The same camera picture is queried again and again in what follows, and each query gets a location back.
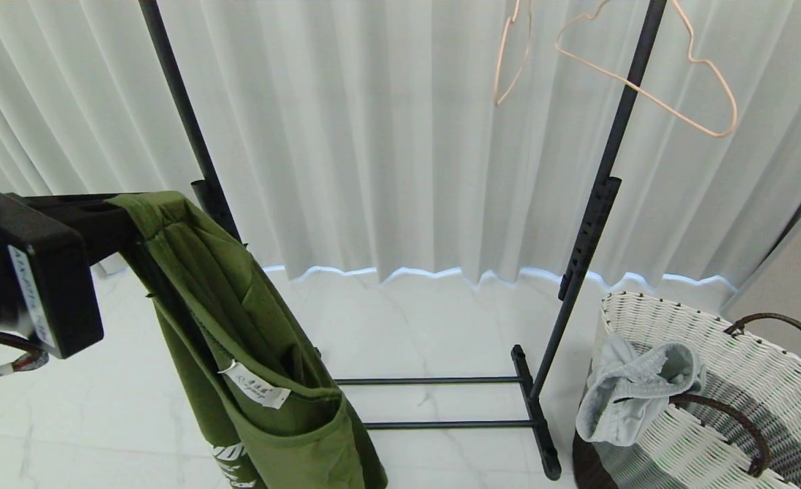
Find black clothes rack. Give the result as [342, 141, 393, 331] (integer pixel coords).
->
[139, 0, 667, 481]

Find white laundry basket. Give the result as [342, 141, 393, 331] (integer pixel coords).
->
[572, 292, 801, 489]

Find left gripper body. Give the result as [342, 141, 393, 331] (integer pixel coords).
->
[0, 175, 106, 361]

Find pale grey shorts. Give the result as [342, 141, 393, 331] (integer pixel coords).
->
[576, 336, 707, 447]

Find green shirt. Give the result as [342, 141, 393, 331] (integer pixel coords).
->
[105, 192, 388, 489]

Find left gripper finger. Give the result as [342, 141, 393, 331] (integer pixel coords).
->
[68, 194, 145, 267]

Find white curtain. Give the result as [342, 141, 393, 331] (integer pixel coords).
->
[0, 0, 801, 293]

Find pink clothes hanger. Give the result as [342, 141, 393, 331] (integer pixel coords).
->
[494, 0, 532, 107]
[555, 0, 739, 139]

